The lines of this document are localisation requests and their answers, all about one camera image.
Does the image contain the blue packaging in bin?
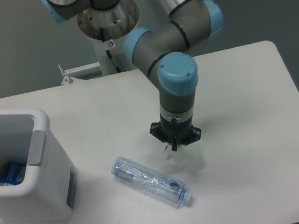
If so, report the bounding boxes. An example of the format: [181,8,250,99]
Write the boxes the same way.
[0,162,26,186]

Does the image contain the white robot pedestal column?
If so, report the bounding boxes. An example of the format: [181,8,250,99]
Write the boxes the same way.
[77,0,140,62]

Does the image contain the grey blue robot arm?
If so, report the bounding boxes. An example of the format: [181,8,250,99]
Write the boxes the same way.
[41,0,224,151]

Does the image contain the white trash can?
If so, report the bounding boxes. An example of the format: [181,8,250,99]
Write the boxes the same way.
[0,108,76,222]

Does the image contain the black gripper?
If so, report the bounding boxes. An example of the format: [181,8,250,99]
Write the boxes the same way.
[150,116,202,152]

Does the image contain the white paper wrapper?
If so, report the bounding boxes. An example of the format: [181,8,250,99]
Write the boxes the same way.
[164,139,206,175]

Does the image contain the clear plastic water bottle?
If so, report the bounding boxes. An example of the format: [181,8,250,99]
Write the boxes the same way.
[111,157,193,206]

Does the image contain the black cable on pedestal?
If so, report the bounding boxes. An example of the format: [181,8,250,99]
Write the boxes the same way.
[99,25,121,75]

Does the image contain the white pedestal base frame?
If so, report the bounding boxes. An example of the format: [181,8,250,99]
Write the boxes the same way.
[58,56,137,85]

